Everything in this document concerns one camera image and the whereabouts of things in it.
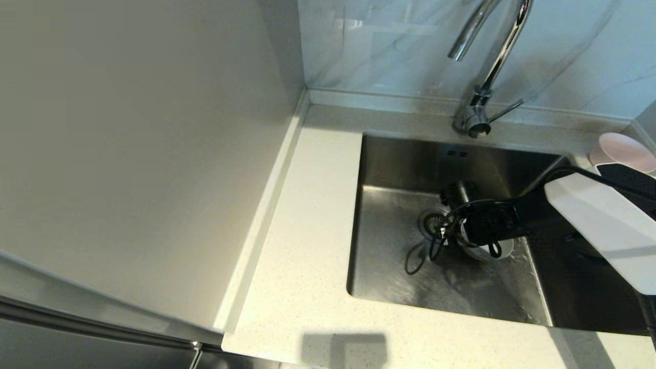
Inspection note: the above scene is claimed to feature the round metal sink drain strainer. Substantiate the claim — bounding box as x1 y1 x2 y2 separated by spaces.
418 208 452 241

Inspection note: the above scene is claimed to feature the stainless steel appliance front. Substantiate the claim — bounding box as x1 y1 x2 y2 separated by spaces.
0 246 281 369

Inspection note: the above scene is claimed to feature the pink bowl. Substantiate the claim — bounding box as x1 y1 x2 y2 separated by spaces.
588 132 656 175

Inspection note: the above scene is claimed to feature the pale grey bowl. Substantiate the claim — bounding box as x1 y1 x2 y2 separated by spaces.
455 225 515 262

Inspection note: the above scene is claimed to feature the chrome gooseneck faucet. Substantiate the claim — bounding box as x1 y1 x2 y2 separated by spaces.
447 0 534 139

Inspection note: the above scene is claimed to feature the stainless steel sink basin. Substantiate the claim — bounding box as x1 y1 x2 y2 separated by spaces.
346 134 654 336

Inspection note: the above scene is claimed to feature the large white cabinet side panel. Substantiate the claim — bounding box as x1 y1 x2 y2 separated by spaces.
0 0 309 333

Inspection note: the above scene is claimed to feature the chrome faucet lever handle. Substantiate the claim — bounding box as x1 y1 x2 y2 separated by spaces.
488 99 525 125

